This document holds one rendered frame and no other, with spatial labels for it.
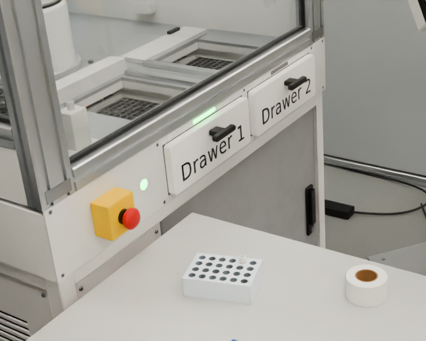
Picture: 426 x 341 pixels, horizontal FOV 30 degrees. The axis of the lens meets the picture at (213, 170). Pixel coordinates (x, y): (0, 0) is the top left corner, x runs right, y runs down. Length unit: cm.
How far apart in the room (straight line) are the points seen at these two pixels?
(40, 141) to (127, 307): 33
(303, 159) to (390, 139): 124
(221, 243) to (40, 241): 36
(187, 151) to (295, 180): 57
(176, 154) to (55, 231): 33
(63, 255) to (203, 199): 45
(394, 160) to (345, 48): 51
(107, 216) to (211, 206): 43
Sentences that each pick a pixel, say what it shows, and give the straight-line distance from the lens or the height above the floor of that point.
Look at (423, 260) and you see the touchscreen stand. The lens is 281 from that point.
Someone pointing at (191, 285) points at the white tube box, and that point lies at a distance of 139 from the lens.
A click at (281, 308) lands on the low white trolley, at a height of 76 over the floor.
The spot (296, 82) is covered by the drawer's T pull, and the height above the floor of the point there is 91.
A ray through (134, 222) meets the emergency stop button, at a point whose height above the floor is 87.
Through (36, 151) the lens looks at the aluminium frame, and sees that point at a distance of 132.
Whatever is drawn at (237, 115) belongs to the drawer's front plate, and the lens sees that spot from 175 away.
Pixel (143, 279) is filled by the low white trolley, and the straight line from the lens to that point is 147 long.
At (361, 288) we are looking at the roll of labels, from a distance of 135.
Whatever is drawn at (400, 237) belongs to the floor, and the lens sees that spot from 301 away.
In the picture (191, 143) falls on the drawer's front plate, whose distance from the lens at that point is 162.
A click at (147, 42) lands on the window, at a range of 152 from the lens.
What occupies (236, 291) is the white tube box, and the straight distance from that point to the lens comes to 137.
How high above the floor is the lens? 157
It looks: 26 degrees down
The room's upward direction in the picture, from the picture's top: 5 degrees counter-clockwise
